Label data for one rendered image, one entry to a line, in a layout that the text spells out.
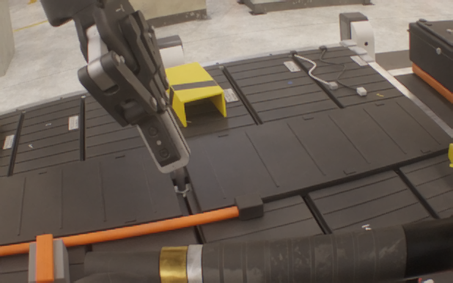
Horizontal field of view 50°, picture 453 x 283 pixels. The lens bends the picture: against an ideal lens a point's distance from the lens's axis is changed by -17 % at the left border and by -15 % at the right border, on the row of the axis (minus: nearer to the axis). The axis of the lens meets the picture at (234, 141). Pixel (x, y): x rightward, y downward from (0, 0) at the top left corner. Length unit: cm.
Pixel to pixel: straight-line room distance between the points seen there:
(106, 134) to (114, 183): 17
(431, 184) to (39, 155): 63
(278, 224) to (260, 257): 29
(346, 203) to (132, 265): 37
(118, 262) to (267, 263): 11
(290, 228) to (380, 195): 13
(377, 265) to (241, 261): 10
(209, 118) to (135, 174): 19
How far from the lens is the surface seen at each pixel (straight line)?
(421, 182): 75
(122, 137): 90
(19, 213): 77
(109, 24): 32
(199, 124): 90
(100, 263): 41
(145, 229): 67
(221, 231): 67
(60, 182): 81
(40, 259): 63
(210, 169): 77
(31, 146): 96
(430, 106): 99
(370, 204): 70
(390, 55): 153
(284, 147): 80
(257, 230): 66
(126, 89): 32
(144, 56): 34
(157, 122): 36
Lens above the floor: 142
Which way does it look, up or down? 30 degrees down
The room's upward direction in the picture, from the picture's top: 6 degrees counter-clockwise
